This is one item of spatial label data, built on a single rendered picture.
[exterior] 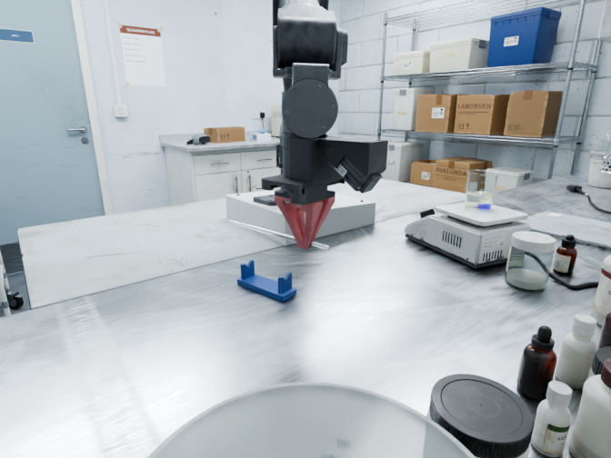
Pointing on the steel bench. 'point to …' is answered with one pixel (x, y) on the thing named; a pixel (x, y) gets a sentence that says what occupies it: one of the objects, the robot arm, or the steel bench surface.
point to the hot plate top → (482, 214)
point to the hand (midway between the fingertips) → (305, 242)
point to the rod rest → (279, 290)
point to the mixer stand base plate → (560, 222)
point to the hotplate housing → (465, 238)
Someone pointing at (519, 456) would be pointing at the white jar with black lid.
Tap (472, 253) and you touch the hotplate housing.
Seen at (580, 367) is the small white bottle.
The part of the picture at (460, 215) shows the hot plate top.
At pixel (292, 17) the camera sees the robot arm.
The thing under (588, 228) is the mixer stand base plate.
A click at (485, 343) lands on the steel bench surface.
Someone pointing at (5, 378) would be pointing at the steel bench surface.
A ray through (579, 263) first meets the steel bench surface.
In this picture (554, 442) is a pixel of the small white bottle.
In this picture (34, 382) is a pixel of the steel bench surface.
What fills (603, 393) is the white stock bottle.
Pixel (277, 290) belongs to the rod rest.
